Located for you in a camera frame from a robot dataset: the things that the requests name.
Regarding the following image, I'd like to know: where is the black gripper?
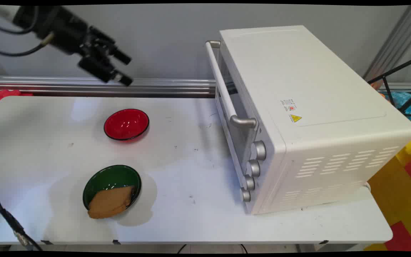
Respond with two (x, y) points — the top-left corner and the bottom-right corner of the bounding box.
(12, 5), (134, 87)

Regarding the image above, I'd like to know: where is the glass oven door with handle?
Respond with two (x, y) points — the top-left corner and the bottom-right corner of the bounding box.
(205, 40), (260, 211)

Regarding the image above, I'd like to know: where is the red plastic bowl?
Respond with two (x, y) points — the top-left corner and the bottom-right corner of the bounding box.
(103, 109), (150, 141)

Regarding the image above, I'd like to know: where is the red cloth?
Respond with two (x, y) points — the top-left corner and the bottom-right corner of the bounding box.
(0, 89), (33, 112)

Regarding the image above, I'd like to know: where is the green plastic bowl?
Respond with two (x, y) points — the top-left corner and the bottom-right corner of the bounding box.
(82, 165), (142, 213)

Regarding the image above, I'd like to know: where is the brown bread slice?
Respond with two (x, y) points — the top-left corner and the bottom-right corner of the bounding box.
(87, 185), (135, 219)

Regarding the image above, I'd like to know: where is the small printed label sticker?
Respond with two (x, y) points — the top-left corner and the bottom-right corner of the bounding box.
(280, 99), (297, 112)

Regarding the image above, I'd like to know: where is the white toaster oven body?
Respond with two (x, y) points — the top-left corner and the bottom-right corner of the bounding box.
(215, 25), (411, 215)

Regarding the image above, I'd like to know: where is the aluminium profile rail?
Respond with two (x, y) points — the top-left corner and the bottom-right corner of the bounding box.
(0, 75), (217, 98)

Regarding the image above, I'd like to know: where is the black cable with metal connector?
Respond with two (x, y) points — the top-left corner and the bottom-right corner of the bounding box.
(0, 18), (55, 57)

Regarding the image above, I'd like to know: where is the grey diagonal metal post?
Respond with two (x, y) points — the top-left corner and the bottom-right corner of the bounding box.
(364, 5), (411, 81)

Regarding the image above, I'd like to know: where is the black metal stand frame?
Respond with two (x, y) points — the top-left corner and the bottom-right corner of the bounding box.
(367, 54), (411, 118)

